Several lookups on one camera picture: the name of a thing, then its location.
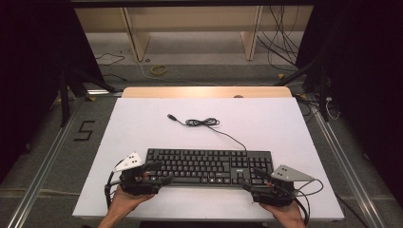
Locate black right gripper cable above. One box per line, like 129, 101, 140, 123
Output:
290, 179, 325, 226

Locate light wooden table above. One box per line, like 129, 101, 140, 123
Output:
122, 85, 293, 99

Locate thin black floor cable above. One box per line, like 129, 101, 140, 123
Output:
95, 52, 126, 67

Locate person's right hand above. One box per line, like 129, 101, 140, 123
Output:
259, 200, 307, 228

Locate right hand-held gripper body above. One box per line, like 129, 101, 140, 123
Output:
251, 164, 316, 208

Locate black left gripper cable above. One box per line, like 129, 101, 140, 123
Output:
104, 159, 125, 211

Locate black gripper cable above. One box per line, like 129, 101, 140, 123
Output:
104, 159, 125, 211
290, 179, 325, 226

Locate black keyboard cable with plug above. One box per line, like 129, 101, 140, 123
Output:
166, 113, 248, 152

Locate yellow tape roll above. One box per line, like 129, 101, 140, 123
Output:
150, 65, 168, 76

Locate tangled floor cables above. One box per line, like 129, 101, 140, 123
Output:
294, 94, 342, 122

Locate short aluminium profile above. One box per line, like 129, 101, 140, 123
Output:
86, 89, 124, 97

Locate black computer keyboard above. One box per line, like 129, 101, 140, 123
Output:
144, 147, 274, 188

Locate black curtain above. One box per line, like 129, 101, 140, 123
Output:
296, 0, 403, 199
0, 0, 107, 186

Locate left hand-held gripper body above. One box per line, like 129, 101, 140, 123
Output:
112, 151, 163, 197

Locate person's left hand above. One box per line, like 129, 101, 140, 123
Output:
106, 184, 156, 222

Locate light wooden shelf unit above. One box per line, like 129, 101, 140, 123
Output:
74, 5, 315, 63

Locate black metal stand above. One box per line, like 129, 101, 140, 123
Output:
274, 53, 331, 123
58, 67, 119, 128

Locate black hanging cable bundle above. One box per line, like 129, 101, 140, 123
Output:
256, 5, 300, 73

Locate long aluminium floor rail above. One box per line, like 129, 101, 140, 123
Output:
6, 104, 84, 228
308, 101, 387, 228

